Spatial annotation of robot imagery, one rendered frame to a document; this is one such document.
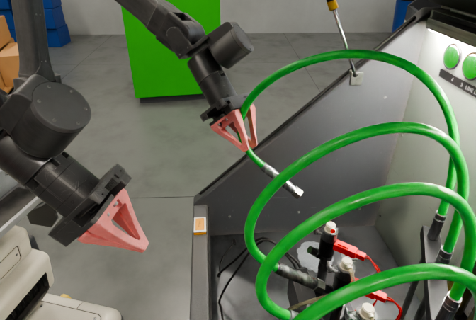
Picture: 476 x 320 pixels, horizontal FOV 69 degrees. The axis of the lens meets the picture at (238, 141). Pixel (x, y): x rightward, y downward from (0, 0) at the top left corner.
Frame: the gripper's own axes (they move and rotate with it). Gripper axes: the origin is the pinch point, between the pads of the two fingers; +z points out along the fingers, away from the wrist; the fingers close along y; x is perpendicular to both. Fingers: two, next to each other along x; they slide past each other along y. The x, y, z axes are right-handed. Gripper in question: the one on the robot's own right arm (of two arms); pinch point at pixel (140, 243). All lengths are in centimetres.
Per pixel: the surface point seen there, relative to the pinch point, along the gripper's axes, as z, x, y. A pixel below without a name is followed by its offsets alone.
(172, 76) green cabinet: -9, 314, -141
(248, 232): 10.3, 5.9, 8.2
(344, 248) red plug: 29.4, 16.2, 11.4
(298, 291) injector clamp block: 34.4, 16.8, -2.8
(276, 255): 10.3, -1.3, 13.8
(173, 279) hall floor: 64, 89, -112
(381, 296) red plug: 32.8, 7.6, 14.6
